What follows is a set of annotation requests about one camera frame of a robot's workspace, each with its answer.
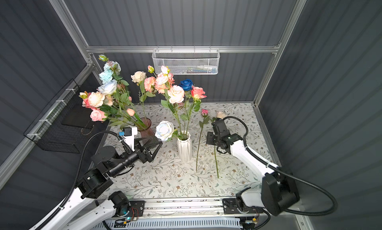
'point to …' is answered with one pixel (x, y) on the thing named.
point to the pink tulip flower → (131, 112)
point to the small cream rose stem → (220, 114)
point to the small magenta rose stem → (205, 120)
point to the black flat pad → (79, 115)
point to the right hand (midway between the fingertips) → (212, 138)
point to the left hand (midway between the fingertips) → (157, 141)
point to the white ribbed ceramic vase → (185, 147)
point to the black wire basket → (48, 132)
